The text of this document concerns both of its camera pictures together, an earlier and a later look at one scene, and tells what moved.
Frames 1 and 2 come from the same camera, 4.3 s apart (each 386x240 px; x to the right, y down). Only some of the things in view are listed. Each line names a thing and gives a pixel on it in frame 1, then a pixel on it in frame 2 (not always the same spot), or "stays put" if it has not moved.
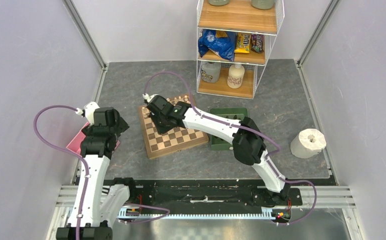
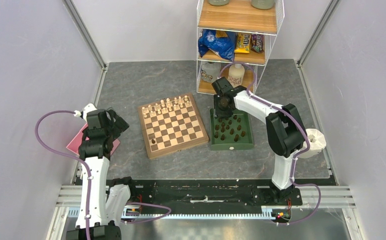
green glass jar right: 263,4 stays put
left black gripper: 120,125 stays put
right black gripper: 161,129 -> 227,113
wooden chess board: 172,140 stays put
